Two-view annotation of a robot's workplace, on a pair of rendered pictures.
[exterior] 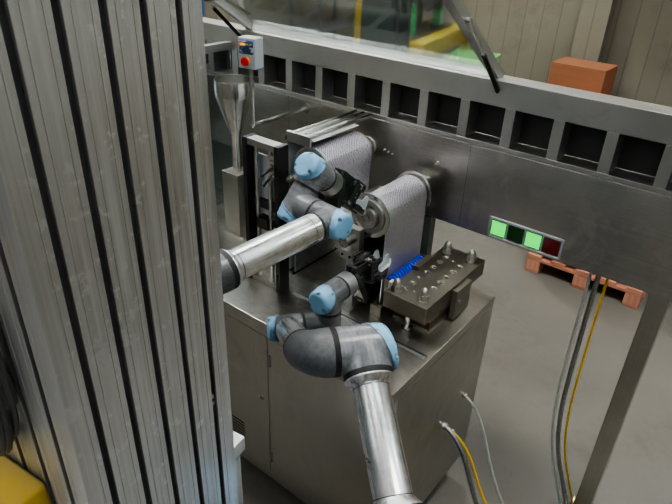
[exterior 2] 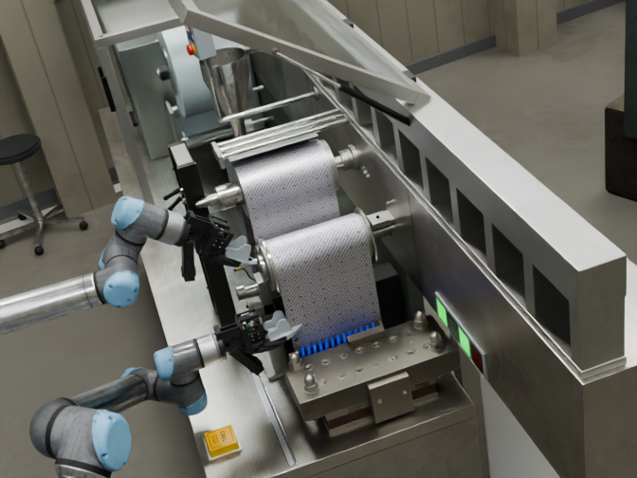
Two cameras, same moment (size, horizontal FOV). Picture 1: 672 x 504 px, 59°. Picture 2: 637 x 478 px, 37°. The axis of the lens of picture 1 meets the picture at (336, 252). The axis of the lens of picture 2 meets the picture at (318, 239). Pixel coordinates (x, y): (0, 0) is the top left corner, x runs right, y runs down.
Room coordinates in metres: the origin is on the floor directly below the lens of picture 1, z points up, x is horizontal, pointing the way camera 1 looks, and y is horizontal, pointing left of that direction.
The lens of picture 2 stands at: (0.31, -1.48, 2.50)
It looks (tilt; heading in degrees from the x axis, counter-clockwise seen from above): 32 degrees down; 41
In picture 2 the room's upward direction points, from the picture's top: 11 degrees counter-clockwise
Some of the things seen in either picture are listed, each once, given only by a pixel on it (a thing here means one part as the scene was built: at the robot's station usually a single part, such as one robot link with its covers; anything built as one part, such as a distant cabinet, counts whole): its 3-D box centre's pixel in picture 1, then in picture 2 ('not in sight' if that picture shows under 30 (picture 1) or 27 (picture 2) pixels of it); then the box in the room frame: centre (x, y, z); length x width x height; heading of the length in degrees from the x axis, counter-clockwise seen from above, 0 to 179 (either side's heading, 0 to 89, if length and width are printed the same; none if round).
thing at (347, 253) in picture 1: (350, 270); (264, 327); (1.67, -0.05, 1.05); 0.06 x 0.05 x 0.31; 143
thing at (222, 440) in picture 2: not in sight; (221, 440); (1.40, -0.09, 0.91); 0.07 x 0.07 x 0.02; 53
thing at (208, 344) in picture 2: (344, 284); (209, 348); (1.49, -0.03, 1.11); 0.08 x 0.05 x 0.08; 53
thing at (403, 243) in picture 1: (403, 244); (332, 307); (1.74, -0.23, 1.12); 0.23 x 0.01 x 0.18; 143
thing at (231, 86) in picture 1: (233, 86); (224, 65); (2.20, 0.40, 1.50); 0.14 x 0.14 x 0.06
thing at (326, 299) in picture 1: (329, 296); (178, 360); (1.43, 0.01, 1.11); 0.11 x 0.08 x 0.09; 143
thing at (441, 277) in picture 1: (435, 281); (370, 366); (1.70, -0.34, 1.00); 0.40 x 0.16 x 0.06; 143
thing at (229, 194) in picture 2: not in sight; (228, 194); (1.81, 0.11, 1.33); 0.06 x 0.06 x 0.06; 53
